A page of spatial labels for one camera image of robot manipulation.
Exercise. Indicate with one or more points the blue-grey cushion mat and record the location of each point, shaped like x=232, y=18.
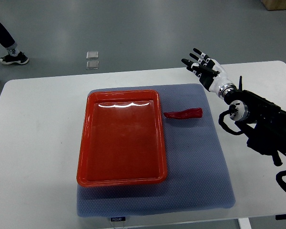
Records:
x=198, y=176

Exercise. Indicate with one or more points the lower floor socket plate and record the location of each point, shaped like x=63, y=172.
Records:
x=92, y=65

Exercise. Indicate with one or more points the floor socket plate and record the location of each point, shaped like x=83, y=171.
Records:
x=92, y=65
x=92, y=55

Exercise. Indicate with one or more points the black white sneaker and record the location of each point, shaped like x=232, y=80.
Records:
x=20, y=59

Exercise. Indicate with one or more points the cardboard box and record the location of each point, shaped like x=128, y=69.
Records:
x=274, y=4

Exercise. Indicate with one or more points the person's leg in dark trousers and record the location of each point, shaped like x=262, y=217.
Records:
x=7, y=41

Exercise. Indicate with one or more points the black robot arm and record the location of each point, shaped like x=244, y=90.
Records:
x=262, y=121

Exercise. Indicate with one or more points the white table leg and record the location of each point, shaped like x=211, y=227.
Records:
x=244, y=223

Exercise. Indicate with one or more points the red chili pepper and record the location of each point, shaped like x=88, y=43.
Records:
x=185, y=114

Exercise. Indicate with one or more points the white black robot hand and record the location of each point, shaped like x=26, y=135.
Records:
x=212, y=76

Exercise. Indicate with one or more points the red plastic tray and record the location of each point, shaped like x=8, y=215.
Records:
x=122, y=140

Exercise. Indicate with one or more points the upper floor socket plate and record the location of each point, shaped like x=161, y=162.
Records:
x=92, y=55

